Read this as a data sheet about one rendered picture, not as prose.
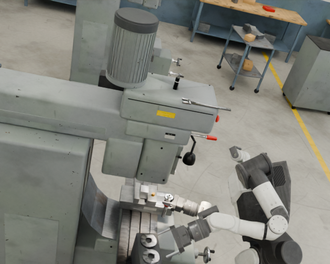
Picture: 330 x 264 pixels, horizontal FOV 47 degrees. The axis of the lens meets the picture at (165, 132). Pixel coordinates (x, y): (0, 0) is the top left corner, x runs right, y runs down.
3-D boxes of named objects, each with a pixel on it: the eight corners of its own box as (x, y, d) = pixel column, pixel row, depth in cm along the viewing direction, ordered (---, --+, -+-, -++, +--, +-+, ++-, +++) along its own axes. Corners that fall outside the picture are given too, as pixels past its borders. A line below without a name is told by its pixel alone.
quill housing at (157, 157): (166, 164, 231) (179, 121, 213) (166, 187, 214) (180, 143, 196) (135, 158, 229) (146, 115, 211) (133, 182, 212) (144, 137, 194)
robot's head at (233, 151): (249, 159, 199) (243, 146, 202) (242, 157, 192) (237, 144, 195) (239, 164, 202) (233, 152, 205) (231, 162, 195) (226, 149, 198)
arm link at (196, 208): (190, 212, 223) (208, 219, 222) (195, 196, 228) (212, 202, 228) (187, 219, 233) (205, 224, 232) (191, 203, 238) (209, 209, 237)
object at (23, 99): (143, 124, 215) (151, 95, 204) (142, 149, 197) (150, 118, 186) (-1, 98, 205) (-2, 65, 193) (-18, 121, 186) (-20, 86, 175)
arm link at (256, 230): (237, 237, 169) (281, 245, 165) (239, 233, 160) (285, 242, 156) (240, 213, 173) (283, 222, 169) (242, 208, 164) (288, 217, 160)
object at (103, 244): (169, 220, 271) (174, 209, 265) (171, 262, 243) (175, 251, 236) (100, 210, 265) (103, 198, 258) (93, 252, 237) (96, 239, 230)
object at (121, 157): (136, 153, 229) (145, 118, 214) (134, 180, 209) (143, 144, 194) (106, 147, 226) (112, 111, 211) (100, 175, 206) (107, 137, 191)
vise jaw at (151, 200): (155, 189, 255) (156, 185, 252) (155, 206, 243) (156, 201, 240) (146, 188, 254) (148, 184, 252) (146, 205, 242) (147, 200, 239)
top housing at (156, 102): (206, 108, 211) (214, 84, 202) (210, 136, 190) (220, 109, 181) (122, 92, 205) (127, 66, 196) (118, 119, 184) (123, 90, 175)
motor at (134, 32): (146, 73, 195) (160, 12, 177) (144, 92, 179) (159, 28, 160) (108, 65, 192) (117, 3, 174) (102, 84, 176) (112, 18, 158)
